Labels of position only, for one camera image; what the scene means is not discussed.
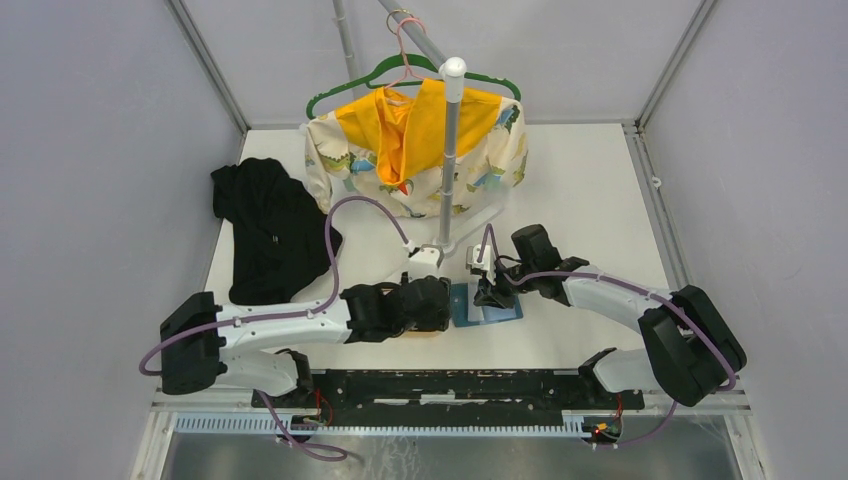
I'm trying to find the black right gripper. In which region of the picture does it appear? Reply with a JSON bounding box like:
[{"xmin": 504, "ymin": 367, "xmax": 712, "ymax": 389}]
[{"xmin": 474, "ymin": 259, "xmax": 538, "ymax": 310}]

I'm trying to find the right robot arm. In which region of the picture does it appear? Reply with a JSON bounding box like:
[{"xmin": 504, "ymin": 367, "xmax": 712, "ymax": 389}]
[{"xmin": 466, "ymin": 224, "xmax": 747, "ymax": 408}]

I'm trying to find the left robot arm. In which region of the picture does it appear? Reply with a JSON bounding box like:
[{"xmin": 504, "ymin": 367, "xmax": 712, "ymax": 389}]
[{"xmin": 159, "ymin": 276, "xmax": 452, "ymax": 408}]

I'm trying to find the black garment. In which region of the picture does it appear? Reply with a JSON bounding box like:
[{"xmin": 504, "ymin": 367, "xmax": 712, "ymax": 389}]
[{"xmin": 211, "ymin": 158, "xmax": 343, "ymax": 305}]

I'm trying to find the yellow dinosaur print shirt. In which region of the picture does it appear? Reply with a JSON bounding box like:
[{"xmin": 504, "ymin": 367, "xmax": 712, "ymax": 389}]
[{"xmin": 305, "ymin": 79, "xmax": 529, "ymax": 218}]

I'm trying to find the white clothes rack stand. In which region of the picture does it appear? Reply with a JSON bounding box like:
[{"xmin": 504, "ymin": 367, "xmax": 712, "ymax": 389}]
[{"xmin": 332, "ymin": 1, "xmax": 503, "ymax": 257}]

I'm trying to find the green clothes hanger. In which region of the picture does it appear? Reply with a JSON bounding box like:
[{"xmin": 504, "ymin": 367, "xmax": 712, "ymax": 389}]
[{"xmin": 305, "ymin": 54, "xmax": 522, "ymax": 120}]

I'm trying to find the pink clothes hanger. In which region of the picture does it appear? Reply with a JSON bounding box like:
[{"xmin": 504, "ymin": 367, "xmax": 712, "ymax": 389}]
[{"xmin": 386, "ymin": 8, "xmax": 427, "ymax": 89}]

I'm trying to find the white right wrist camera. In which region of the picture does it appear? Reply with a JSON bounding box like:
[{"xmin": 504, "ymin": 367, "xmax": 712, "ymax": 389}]
[{"xmin": 466, "ymin": 244, "xmax": 497, "ymax": 285}]

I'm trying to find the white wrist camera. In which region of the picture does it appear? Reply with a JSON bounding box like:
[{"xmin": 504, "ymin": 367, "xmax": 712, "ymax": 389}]
[
  {"xmin": 404, "ymin": 244, "xmax": 444, "ymax": 281},
  {"xmin": 466, "ymin": 244, "xmax": 497, "ymax": 285}
]

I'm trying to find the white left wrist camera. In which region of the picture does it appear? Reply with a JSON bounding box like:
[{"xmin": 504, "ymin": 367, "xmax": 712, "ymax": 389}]
[{"xmin": 404, "ymin": 244, "xmax": 444, "ymax": 281}]

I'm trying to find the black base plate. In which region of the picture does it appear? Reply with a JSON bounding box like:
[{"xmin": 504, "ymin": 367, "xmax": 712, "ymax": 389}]
[{"xmin": 271, "ymin": 369, "xmax": 645, "ymax": 427}]

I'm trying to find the white slotted cable duct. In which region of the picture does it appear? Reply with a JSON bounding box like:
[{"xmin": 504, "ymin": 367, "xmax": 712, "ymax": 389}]
[{"xmin": 173, "ymin": 412, "xmax": 590, "ymax": 440}]

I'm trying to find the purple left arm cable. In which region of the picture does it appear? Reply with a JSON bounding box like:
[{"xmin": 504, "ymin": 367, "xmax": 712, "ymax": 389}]
[{"xmin": 137, "ymin": 195, "xmax": 415, "ymax": 464}]

